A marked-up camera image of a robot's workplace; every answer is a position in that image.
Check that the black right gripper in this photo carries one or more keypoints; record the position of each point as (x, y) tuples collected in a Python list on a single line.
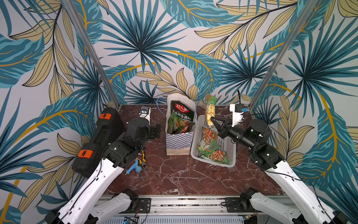
[(225, 130)]

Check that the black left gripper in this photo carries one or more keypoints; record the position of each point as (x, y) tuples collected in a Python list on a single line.
[(153, 134)]

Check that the green red condiment packet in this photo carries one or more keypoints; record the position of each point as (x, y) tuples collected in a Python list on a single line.
[(177, 125)]

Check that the blue checkered paper bag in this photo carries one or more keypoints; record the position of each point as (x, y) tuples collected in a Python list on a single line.
[(179, 144)]

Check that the green barcode condiment packet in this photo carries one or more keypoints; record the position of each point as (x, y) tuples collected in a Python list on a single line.
[(210, 108)]

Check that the dark green condiment packet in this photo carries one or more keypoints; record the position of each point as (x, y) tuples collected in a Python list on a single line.
[(181, 110)]

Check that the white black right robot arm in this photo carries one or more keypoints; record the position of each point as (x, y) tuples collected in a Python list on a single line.
[(309, 208)]

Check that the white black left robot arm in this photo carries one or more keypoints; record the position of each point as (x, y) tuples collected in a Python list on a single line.
[(82, 207)]

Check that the green white condiment packet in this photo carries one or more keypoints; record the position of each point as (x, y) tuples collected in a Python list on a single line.
[(208, 144)]

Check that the green soup condiment packet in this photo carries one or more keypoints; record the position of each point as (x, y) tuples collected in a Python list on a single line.
[(218, 156)]

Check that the white plastic basket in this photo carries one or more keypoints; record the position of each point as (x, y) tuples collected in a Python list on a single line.
[(225, 144)]

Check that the yellow black pliers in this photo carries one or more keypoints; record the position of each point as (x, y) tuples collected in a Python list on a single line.
[(143, 161)]

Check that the blue plastic tool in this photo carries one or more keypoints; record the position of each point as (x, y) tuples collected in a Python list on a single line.
[(136, 166)]

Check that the black tool case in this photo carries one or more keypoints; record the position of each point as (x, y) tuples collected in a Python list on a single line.
[(109, 128)]

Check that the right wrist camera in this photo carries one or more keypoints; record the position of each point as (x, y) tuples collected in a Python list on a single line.
[(239, 111)]

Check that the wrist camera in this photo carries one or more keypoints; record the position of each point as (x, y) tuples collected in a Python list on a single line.
[(145, 112), (239, 111)]

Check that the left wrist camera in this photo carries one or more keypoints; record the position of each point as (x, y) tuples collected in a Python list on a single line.
[(145, 112)]

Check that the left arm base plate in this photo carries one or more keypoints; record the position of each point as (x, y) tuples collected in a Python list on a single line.
[(139, 206)]

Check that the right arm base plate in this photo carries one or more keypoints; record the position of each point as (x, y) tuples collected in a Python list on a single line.
[(238, 204)]

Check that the aluminium front rail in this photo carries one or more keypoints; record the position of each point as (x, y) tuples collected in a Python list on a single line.
[(192, 206)]

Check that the left aluminium corner post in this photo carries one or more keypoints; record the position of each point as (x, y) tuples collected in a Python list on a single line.
[(75, 18)]

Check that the aluminium corner post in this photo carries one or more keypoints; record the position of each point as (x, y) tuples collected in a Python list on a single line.
[(292, 33), (75, 18)]

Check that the right aluminium corner post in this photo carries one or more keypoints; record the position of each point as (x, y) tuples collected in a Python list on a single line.
[(292, 33)]

